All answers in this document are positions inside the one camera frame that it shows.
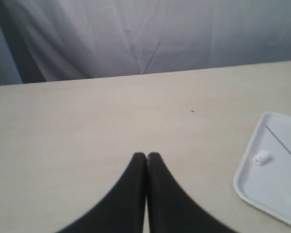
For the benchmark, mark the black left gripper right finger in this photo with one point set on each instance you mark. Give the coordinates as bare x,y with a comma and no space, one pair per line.
170,208

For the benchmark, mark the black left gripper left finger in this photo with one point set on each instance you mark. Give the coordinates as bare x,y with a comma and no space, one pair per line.
122,210

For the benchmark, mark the white marshmallow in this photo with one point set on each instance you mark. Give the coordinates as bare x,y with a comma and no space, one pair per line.
262,157

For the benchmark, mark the thin metal skewer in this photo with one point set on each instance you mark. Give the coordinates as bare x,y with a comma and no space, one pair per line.
281,143

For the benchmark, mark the white plastic tray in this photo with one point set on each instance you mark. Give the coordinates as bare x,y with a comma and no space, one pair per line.
267,187

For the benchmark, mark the white backdrop cloth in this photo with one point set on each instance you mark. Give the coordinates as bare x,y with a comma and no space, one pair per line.
54,40

